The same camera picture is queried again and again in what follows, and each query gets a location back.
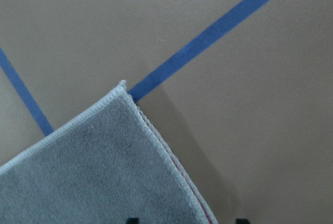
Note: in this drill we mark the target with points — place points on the pink towel with grey hem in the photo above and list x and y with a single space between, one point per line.
106 165

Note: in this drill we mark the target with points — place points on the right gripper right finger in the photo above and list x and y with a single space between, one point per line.
241 221

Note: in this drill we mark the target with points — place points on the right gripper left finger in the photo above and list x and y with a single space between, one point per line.
132 220

